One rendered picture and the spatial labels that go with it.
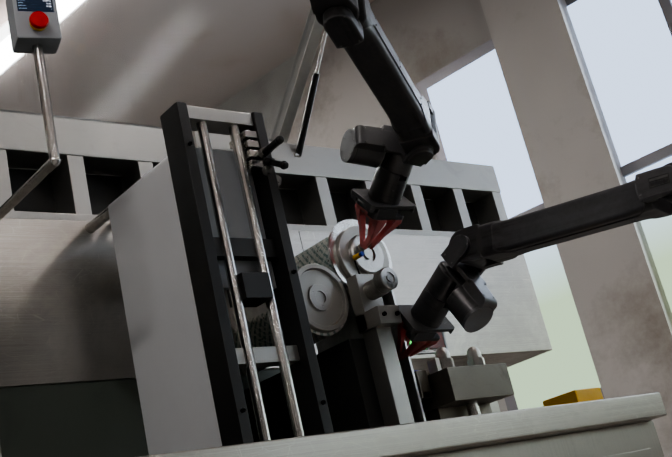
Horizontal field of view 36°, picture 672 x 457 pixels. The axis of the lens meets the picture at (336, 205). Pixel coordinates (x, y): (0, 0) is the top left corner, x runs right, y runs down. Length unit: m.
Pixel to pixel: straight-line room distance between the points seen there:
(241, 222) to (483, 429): 0.47
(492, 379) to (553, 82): 2.13
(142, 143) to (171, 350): 0.56
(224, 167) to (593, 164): 2.33
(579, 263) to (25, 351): 2.37
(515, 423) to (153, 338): 0.61
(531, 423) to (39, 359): 0.82
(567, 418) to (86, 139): 1.03
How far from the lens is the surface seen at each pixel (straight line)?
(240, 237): 1.59
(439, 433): 1.44
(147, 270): 1.78
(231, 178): 1.62
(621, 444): 1.80
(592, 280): 3.76
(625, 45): 3.89
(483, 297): 1.74
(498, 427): 1.53
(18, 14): 1.73
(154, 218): 1.77
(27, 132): 2.02
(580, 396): 1.74
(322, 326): 1.75
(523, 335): 2.66
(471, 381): 1.91
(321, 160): 2.40
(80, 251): 1.95
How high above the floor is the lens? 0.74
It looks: 19 degrees up
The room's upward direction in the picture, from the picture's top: 14 degrees counter-clockwise
